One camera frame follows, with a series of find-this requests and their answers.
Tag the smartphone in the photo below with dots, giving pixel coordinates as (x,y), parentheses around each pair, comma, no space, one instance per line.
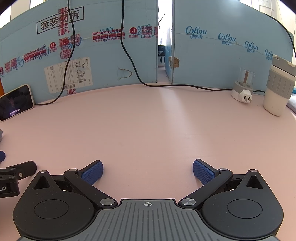
(16,104)

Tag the white grey tumbler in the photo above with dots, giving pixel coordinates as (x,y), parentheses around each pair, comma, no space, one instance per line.
(276,97)

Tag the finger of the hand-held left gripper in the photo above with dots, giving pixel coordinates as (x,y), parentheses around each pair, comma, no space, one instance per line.
(1,155)
(25,168)

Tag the blue cardboard backdrop panels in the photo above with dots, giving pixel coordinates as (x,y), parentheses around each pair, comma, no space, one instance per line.
(104,64)

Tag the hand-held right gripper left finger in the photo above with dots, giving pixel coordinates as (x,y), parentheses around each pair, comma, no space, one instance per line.
(92,173)

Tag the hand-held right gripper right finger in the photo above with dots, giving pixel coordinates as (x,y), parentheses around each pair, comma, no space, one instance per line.
(203,173)

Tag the white plug adapter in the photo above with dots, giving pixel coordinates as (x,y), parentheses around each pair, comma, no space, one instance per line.
(240,92)

